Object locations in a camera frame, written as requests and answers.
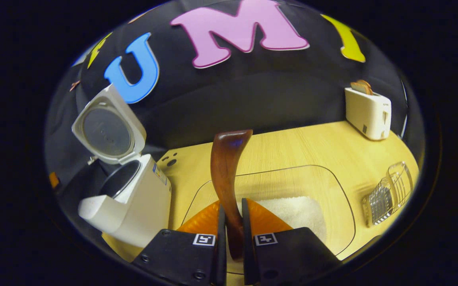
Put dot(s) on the white rice cooker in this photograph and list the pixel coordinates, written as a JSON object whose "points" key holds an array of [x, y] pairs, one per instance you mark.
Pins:
{"points": [[145, 214]]}

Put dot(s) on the copper clip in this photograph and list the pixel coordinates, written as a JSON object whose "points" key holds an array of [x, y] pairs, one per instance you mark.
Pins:
{"points": [[74, 85]]}

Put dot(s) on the white rice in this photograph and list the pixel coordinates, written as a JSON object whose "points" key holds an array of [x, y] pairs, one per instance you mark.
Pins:
{"points": [[300, 214]]}

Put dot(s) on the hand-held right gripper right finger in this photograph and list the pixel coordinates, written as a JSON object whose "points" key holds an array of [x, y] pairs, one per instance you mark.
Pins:
{"points": [[288, 258]]}

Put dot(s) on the bread slice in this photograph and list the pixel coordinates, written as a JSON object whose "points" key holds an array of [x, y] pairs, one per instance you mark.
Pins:
{"points": [[362, 87]]}

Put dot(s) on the white toaster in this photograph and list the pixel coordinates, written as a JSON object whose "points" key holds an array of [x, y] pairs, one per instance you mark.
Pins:
{"points": [[366, 115]]}

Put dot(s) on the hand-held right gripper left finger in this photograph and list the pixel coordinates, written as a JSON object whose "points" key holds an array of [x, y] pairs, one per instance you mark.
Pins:
{"points": [[181, 258]]}

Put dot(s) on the black backdrop cloth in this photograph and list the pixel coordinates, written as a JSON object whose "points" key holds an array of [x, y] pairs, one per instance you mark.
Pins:
{"points": [[253, 95]]}

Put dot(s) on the brown wooden spoon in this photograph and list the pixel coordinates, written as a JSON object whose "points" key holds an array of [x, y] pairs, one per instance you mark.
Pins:
{"points": [[225, 167]]}

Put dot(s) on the clear plastic container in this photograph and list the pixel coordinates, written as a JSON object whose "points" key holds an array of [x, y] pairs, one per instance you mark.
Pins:
{"points": [[292, 182]]}

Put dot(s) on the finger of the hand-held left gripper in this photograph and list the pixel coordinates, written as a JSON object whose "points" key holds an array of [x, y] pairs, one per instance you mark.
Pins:
{"points": [[54, 180]]}

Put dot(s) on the clear chopstick holder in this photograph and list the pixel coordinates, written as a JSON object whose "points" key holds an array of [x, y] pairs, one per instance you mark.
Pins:
{"points": [[382, 200]]}

